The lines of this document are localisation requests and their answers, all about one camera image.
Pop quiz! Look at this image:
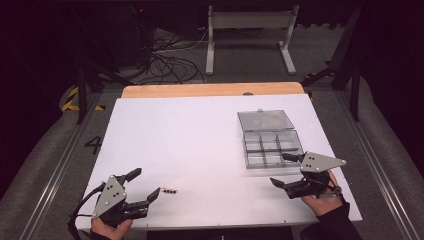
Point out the person's left hand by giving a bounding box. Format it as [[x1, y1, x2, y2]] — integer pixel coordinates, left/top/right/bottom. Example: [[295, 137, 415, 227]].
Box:
[[90, 216, 134, 240]]

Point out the yellow and black floor tape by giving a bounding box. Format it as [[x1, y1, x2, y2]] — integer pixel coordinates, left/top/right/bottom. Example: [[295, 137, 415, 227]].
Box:
[[61, 86, 106, 112]]

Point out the white board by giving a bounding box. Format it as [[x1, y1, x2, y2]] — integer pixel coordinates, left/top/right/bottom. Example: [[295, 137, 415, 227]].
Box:
[[75, 93, 363, 231]]

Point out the person's right hand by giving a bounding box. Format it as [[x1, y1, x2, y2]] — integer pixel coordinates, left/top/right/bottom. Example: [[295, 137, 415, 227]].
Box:
[[299, 169, 344, 217]]

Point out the wooden table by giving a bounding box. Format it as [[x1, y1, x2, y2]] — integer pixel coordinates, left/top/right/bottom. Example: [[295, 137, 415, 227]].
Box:
[[120, 82, 305, 99]]

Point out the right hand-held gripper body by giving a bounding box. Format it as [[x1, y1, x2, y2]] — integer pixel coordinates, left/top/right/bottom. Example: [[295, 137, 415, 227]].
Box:
[[285, 151, 348, 200]]

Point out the white metal stand frame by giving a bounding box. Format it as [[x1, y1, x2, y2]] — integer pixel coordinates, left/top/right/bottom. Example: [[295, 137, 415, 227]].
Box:
[[204, 4, 300, 76]]

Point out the metal floor rail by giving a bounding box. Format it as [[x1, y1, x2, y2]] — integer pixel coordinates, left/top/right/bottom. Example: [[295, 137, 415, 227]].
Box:
[[18, 93, 102, 240], [334, 89, 422, 240]]

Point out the tangle of black cables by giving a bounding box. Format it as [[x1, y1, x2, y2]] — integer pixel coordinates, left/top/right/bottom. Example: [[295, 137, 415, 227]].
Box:
[[135, 28, 209, 85]]

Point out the black equipment case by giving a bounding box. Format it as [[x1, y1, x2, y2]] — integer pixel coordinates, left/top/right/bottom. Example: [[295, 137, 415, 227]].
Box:
[[108, 5, 155, 68]]

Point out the black metal stand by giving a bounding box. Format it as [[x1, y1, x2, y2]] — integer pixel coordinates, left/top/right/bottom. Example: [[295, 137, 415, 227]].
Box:
[[74, 61, 134, 125], [301, 6, 364, 122]]

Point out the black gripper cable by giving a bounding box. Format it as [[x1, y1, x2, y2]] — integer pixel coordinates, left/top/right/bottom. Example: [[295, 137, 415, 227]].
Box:
[[67, 181, 107, 240]]

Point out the clear plastic compartment box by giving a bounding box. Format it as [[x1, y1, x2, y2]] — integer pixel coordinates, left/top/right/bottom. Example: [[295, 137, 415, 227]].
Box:
[[237, 108, 305, 170]]

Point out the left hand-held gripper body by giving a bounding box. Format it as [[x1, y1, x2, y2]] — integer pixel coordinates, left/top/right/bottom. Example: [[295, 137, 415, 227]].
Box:
[[91, 174, 150, 228]]

